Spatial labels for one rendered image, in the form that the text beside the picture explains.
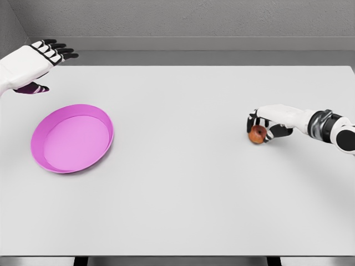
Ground pink plate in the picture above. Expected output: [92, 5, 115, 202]
[30, 104, 115, 175]

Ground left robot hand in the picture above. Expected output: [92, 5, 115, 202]
[0, 39, 79, 95]

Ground red apple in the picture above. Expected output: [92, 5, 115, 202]
[248, 124, 267, 145]

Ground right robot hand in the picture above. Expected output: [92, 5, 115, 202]
[246, 104, 307, 144]

